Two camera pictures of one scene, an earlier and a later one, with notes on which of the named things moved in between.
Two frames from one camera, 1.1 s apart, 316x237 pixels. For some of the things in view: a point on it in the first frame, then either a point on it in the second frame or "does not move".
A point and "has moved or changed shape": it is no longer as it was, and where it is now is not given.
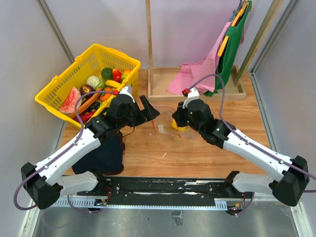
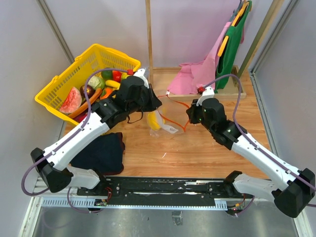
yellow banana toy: [112, 83] does not move
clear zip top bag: [162, 123] has moved or changed shape
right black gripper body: [183, 118] → [196, 115]
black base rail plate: [165, 190] does not move
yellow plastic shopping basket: [53, 96] does not move
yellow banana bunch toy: [179, 129] → [153, 121]
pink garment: [186, 74] does not move
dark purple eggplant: [85, 89] does not move
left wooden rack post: [148, 8] does not move
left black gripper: [149, 113] → [154, 101]
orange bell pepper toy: [107, 95] does not move
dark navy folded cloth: [107, 159] does not move
